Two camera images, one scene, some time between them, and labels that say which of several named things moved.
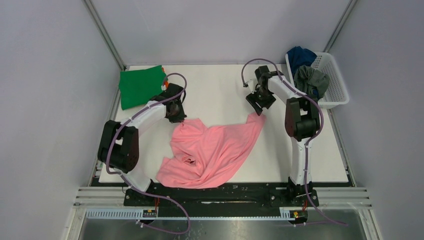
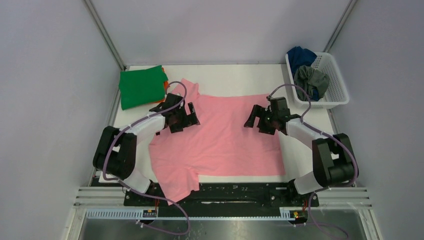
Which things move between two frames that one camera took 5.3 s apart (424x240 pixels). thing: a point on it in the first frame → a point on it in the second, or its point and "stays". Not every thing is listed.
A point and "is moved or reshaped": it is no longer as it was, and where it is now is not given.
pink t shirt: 204,157 is moved or reshaped
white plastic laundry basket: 337,95 stays
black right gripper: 257,103 → 261,117
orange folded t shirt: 166,83 stays
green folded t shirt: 137,87 stays
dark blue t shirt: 298,56 stays
